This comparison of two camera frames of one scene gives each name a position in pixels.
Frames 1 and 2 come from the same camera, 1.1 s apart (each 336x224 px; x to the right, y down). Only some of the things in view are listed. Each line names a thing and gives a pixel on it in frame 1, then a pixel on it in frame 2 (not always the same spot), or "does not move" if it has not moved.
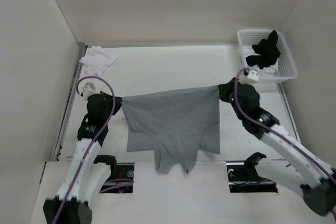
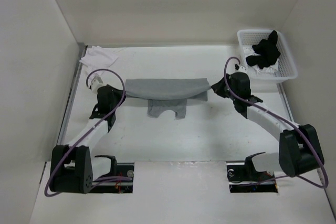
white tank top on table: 96,60 does not move
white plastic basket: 286,69 does not move
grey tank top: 175,125 → 168,94
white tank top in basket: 249,51 does not move
